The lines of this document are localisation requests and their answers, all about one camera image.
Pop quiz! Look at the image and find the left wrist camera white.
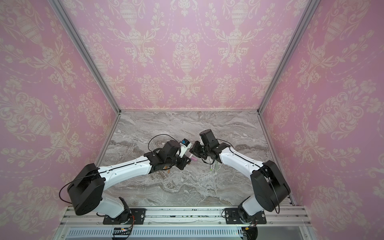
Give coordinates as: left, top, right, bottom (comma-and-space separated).
179, 139, 192, 158

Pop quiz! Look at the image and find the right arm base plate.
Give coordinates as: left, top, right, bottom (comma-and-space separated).
222, 208, 267, 225

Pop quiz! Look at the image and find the white pen yellow tip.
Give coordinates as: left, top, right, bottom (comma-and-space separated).
190, 156, 198, 162

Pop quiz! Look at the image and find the corner aluminium post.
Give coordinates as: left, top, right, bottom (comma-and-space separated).
47, 0, 121, 114
257, 0, 321, 115

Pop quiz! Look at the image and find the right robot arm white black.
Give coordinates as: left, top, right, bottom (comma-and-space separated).
190, 129, 291, 223

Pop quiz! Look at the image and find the right corner aluminium post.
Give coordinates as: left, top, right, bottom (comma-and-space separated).
257, 0, 321, 115

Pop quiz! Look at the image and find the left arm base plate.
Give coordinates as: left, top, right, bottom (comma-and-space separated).
103, 208, 146, 226

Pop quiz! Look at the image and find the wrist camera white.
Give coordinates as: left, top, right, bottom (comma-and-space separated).
200, 136, 205, 147
179, 139, 192, 158

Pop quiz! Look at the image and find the aluminium front rail frame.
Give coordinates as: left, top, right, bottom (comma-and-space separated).
54, 205, 316, 240

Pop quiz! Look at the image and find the left corner aluminium post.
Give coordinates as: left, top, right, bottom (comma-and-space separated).
47, 0, 121, 114

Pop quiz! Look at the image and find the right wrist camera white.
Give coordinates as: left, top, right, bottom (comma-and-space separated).
200, 136, 205, 147

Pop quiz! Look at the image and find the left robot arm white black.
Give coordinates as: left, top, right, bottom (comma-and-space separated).
65, 139, 192, 225

